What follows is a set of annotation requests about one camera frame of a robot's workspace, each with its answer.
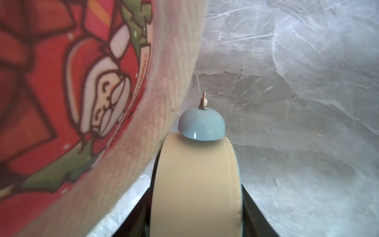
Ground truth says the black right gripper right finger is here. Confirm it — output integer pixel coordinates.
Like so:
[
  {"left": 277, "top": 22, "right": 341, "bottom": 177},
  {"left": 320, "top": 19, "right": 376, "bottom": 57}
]
[{"left": 241, "top": 185, "right": 280, "bottom": 237}]

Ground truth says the cream round alarm clock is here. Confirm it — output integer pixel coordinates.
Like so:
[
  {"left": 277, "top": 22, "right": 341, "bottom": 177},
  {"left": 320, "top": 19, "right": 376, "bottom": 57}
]
[{"left": 150, "top": 94, "right": 243, "bottom": 237}]

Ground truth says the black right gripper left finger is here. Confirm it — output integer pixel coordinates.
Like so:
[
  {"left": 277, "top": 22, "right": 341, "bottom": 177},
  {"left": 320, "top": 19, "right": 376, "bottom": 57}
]
[{"left": 112, "top": 188, "right": 151, "bottom": 237}]

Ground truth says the burlap red Christmas canvas bag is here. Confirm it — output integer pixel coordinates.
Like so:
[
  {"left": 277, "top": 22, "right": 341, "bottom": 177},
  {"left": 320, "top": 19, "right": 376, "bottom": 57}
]
[{"left": 1, "top": 1, "right": 207, "bottom": 237}]

